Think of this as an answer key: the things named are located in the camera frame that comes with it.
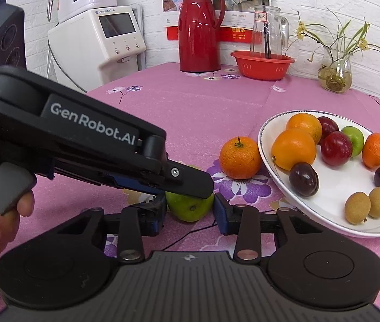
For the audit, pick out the large orange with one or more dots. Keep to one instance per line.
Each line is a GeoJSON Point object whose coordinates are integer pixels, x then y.
{"type": "Point", "coordinates": [308, 123]}
{"type": "Point", "coordinates": [291, 147]}

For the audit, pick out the clear glass pitcher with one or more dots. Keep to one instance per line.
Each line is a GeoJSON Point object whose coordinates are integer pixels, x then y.
{"type": "Point", "coordinates": [270, 33]}

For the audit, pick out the red thermos jug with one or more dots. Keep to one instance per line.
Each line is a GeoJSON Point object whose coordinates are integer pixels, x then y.
{"type": "Point", "coordinates": [198, 23]}

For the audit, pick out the black straw in pitcher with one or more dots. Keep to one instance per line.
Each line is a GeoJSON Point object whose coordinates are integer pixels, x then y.
{"type": "Point", "coordinates": [266, 34]}

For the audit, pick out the small red apple on plate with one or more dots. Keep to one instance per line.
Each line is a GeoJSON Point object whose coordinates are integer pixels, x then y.
{"type": "Point", "coordinates": [328, 127]}

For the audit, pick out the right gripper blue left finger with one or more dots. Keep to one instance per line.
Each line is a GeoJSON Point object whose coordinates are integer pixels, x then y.
{"type": "Point", "coordinates": [154, 213]}

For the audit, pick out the mandarin with green stem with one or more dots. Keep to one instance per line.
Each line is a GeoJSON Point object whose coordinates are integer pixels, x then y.
{"type": "Point", "coordinates": [239, 158]}

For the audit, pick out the brown longan back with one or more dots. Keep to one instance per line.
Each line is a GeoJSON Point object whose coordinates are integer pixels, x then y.
{"type": "Point", "coordinates": [374, 197]}

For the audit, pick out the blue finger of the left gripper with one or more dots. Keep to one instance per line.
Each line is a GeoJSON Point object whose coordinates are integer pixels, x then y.
{"type": "Point", "coordinates": [187, 180]}

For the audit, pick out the small green apple on plate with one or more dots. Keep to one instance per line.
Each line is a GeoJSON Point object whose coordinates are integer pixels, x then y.
{"type": "Point", "coordinates": [356, 138]}

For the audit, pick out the red plastic basket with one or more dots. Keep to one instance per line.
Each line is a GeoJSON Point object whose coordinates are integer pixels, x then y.
{"type": "Point", "coordinates": [261, 68]}

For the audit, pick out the brown longan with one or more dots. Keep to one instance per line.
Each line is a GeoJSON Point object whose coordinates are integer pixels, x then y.
{"type": "Point", "coordinates": [374, 197]}
{"type": "Point", "coordinates": [357, 208]}

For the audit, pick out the large green apple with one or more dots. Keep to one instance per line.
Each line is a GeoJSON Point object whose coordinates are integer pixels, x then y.
{"type": "Point", "coordinates": [188, 208]}

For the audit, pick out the glass vase with plant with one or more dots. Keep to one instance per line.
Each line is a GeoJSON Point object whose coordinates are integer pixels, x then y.
{"type": "Point", "coordinates": [338, 46]}

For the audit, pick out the brown longan front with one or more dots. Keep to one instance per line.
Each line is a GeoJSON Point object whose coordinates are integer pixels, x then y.
{"type": "Point", "coordinates": [357, 208]}

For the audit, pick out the pink floral tablecloth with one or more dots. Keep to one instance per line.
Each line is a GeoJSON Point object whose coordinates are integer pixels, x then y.
{"type": "Point", "coordinates": [199, 116]}

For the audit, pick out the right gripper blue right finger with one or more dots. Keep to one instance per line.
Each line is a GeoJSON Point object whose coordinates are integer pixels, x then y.
{"type": "Point", "coordinates": [223, 214]}

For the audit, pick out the white water dispenser machine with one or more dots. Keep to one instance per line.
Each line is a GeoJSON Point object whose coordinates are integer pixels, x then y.
{"type": "Point", "coordinates": [97, 47]}

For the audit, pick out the mandarin with speckled skin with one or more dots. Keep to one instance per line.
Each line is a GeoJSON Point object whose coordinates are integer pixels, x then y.
{"type": "Point", "coordinates": [371, 151]}

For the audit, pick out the large red apple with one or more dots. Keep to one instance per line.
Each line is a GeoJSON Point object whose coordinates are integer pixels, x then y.
{"type": "Point", "coordinates": [336, 149]}

